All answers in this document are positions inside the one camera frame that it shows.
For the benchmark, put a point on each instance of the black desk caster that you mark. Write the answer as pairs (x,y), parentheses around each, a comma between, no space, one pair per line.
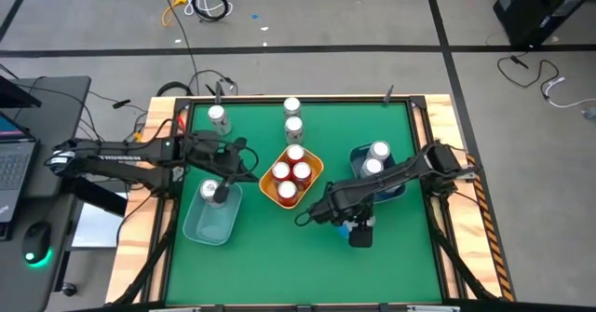
(70,289)

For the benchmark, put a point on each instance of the red soda can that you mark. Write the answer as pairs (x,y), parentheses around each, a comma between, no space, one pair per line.
(295,153)
(280,170)

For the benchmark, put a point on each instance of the green table mat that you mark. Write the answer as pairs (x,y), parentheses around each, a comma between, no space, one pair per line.
(326,265)

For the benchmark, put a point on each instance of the dark grey side desk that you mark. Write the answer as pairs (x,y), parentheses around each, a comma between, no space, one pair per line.
(60,116)

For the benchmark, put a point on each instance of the grey laptop computer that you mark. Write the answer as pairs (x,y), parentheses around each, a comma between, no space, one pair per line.
(16,167)

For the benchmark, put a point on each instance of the light teal plastic bin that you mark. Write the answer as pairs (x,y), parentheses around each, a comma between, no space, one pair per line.
(205,230)

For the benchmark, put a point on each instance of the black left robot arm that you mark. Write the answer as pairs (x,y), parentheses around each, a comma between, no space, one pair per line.
(139,151)

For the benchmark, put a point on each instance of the black equipment case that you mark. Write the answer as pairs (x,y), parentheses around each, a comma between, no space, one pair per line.
(540,9)

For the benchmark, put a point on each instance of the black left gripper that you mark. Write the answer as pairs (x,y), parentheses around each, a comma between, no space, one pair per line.
(209,153)

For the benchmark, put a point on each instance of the red soda cans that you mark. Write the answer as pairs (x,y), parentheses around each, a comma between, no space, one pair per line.
(302,170)

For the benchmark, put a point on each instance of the black aluminium table frame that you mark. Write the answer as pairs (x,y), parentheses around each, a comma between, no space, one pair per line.
(417,100)

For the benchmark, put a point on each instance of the black monitor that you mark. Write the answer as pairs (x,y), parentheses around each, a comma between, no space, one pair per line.
(14,95)

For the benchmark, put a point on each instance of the black antenna stub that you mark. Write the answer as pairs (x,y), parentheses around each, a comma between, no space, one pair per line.
(389,92)
(218,90)

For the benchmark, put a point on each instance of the blue grey plastic bin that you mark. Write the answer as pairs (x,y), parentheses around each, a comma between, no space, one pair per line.
(356,158)

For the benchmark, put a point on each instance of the silver Diet Coke can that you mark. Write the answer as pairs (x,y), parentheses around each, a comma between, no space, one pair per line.
(208,188)
(218,114)
(293,126)
(292,106)

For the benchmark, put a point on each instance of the yellow plastic bin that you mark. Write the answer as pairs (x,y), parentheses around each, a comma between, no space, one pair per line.
(270,186)

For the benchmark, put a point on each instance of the yellow black hazard tape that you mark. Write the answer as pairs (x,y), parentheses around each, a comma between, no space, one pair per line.
(493,247)

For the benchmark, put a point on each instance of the black computer mouse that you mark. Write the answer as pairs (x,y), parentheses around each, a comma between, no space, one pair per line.
(36,240)

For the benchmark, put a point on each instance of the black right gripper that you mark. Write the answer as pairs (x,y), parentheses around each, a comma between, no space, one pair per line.
(344,209)

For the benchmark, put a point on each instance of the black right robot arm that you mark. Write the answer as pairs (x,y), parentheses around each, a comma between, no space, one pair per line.
(396,174)

